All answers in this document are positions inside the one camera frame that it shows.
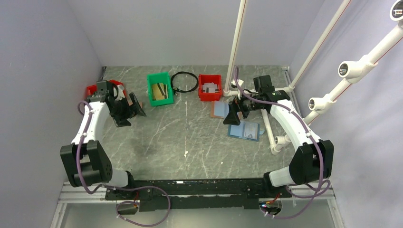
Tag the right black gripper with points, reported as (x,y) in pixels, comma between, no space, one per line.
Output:
(232,118)

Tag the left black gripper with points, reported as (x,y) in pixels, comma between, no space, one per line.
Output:
(134,109)

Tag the brown card holder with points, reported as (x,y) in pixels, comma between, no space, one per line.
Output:
(219,109)

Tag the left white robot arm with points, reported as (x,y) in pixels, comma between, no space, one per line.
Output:
(84,159)

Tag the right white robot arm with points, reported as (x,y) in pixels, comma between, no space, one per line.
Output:
(313,157)

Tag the blue card holder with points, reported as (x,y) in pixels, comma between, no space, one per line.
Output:
(246,130)

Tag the gold card in green bin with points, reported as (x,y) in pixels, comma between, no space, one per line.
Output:
(160,91)

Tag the white cards in red bin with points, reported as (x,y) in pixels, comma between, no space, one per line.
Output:
(210,88)

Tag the green bin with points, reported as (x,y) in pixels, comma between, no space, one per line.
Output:
(162,77)

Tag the right red bin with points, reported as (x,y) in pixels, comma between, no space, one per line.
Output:
(205,97)

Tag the red bin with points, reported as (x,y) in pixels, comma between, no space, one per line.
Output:
(119,90)
(205,97)

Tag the left red bin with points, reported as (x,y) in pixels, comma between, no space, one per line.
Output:
(119,90)

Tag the black base bar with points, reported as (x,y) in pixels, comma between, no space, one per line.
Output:
(246,193)

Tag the aluminium rail frame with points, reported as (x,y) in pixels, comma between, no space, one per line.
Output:
(72,195)

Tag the white pvc pipe frame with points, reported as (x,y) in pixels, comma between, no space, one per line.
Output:
(320,34)

